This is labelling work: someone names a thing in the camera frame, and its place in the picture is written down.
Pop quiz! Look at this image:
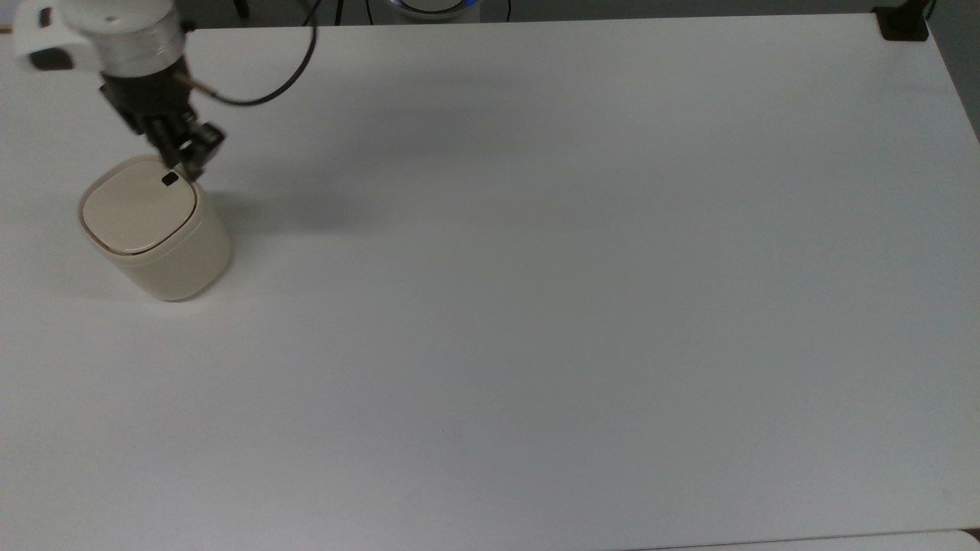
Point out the cream trash bin lid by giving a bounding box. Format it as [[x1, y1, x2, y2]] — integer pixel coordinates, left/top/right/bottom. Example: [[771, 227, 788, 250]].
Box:
[[81, 162, 198, 254]]

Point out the black table clamp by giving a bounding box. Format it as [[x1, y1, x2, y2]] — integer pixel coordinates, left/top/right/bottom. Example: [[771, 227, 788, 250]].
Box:
[[873, 0, 936, 42]]

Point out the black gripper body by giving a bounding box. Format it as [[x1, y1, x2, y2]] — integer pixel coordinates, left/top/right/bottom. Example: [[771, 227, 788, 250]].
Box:
[[100, 70, 196, 139]]

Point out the robot base with blue ring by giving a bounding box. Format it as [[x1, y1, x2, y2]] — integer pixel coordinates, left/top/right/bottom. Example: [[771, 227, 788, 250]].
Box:
[[389, 0, 482, 21]]

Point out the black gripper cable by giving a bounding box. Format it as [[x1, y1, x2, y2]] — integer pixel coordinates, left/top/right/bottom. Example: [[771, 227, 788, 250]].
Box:
[[175, 0, 320, 107]]

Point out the cream plastic trash bin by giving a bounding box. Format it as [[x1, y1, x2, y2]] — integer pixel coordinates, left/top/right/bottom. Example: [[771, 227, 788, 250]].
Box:
[[77, 155, 233, 302]]

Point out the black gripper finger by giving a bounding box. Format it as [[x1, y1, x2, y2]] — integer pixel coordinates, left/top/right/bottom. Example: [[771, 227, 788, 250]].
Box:
[[182, 121, 227, 183], [148, 116, 187, 171]]

